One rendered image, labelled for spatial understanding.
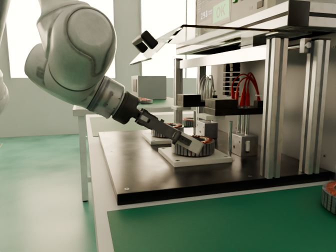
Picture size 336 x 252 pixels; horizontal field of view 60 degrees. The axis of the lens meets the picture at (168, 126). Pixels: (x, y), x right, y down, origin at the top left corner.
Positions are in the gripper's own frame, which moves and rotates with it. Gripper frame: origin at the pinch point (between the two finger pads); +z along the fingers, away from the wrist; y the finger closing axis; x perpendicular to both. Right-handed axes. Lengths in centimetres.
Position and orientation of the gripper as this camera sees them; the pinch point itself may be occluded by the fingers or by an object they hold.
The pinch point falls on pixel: (187, 141)
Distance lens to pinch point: 75.7
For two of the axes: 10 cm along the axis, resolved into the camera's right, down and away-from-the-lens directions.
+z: 8.3, 4.5, 3.2
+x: 4.8, -8.8, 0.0
